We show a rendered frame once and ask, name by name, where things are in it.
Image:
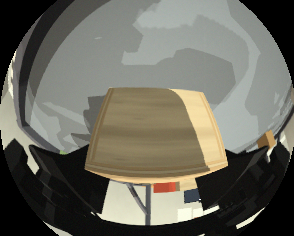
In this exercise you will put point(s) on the orange-red block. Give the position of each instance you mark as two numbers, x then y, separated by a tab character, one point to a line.
164	187

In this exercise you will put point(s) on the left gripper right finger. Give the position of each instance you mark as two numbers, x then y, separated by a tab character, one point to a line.
214	186

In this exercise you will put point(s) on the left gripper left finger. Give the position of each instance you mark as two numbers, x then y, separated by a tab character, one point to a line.
91	188

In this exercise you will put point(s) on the tan cardboard box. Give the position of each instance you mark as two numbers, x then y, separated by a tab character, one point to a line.
266	140

